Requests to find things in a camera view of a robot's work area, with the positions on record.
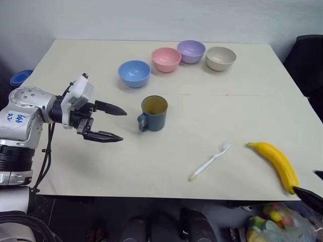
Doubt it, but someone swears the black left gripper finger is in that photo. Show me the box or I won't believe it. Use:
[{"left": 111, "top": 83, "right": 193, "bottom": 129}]
[
  {"left": 82, "top": 129, "right": 125, "bottom": 144},
  {"left": 94, "top": 100, "right": 128, "bottom": 116}
]

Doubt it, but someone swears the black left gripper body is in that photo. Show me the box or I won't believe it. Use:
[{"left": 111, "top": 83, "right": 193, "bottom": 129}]
[{"left": 69, "top": 100, "right": 98, "bottom": 136}]

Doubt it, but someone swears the dark blue mug yellow inside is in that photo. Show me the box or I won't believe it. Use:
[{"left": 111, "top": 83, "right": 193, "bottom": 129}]
[{"left": 137, "top": 95, "right": 169, "bottom": 133}]

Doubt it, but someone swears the white toothbrush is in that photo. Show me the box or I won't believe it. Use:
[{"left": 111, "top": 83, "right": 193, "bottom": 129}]
[{"left": 188, "top": 142, "right": 233, "bottom": 182}]

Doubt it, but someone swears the blue bowl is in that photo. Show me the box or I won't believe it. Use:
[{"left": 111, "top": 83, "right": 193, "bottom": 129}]
[{"left": 118, "top": 59, "right": 152, "bottom": 89}]

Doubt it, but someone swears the plastic bag of toy fruit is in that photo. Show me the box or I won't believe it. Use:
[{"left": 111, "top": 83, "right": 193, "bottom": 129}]
[{"left": 245, "top": 201, "right": 323, "bottom": 242}]

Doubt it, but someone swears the yellow banana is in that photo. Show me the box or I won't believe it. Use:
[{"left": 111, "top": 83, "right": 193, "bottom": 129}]
[{"left": 246, "top": 141, "right": 299, "bottom": 196}]

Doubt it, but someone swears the pink bowl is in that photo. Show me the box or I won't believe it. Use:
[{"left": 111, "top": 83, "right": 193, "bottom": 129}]
[{"left": 151, "top": 47, "right": 182, "bottom": 73}]

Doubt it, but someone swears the purple bowl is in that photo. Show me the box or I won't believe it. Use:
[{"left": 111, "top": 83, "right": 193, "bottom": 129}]
[{"left": 177, "top": 40, "right": 206, "bottom": 65}]

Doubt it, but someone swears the black chair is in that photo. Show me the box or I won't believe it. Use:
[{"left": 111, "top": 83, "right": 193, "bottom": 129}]
[{"left": 282, "top": 34, "right": 323, "bottom": 115}]

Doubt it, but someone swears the silver robot torso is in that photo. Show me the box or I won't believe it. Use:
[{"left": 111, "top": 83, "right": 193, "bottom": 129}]
[{"left": 0, "top": 186, "right": 36, "bottom": 242}]

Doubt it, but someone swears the beige bowl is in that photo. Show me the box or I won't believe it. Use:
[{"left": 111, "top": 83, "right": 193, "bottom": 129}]
[{"left": 204, "top": 46, "right": 237, "bottom": 72}]

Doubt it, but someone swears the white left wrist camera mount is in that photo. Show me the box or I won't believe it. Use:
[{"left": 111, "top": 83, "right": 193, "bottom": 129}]
[{"left": 60, "top": 73, "right": 95, "bottom": 130}]

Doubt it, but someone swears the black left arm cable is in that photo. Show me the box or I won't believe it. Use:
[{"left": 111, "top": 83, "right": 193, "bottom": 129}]
[{"left": 30, "top": 122, "right": 56, "bottom": 194}]

